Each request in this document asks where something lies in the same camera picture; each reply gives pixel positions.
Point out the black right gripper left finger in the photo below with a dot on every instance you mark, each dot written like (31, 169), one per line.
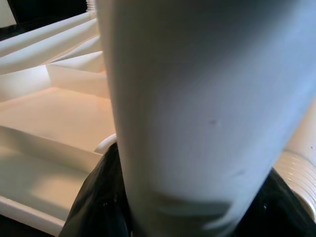
(98, 205)

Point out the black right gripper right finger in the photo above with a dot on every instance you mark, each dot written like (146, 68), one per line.
(276, 212)

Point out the white plastic table top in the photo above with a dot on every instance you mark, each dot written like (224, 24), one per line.
(49, 111)

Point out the black plastic table cover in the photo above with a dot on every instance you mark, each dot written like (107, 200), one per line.
(24, 228)

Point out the black door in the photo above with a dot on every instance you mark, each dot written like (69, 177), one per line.
(49, 10)

